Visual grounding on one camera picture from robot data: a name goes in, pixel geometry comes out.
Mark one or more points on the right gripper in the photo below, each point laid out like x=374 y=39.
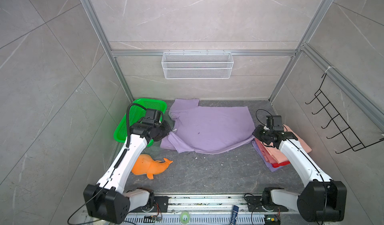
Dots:
x=256 y=133

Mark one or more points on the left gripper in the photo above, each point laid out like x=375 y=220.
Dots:
x=167 y=130

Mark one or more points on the purple t shirt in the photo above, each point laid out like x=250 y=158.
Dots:
x=208 y=130

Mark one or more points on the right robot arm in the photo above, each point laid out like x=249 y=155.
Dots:
x=323 y=199

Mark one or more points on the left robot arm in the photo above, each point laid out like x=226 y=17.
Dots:
x=107 y=200

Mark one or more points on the red folded shirt in stack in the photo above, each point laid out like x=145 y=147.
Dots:
x=277 y=165

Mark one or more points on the lavender folded shirt in stack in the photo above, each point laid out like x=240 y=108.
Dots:
x=269 y=166

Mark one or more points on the green plastic basket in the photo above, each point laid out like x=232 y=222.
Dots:
x=137 y=113

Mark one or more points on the pink folded t shirt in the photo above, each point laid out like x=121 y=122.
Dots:
x=275 y=156

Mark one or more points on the orange dolphin toy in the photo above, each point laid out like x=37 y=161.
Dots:
x=145 y=165

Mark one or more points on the blue marker pen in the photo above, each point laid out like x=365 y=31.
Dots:
x=234 y=215

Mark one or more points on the green tape roll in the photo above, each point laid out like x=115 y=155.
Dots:
x=185 y=217

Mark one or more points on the black wire hook rack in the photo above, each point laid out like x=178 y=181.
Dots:
x=343 y=129

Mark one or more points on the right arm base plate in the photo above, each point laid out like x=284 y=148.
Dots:
x=256 y=204

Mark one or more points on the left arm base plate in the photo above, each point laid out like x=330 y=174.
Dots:
x=160 y=205

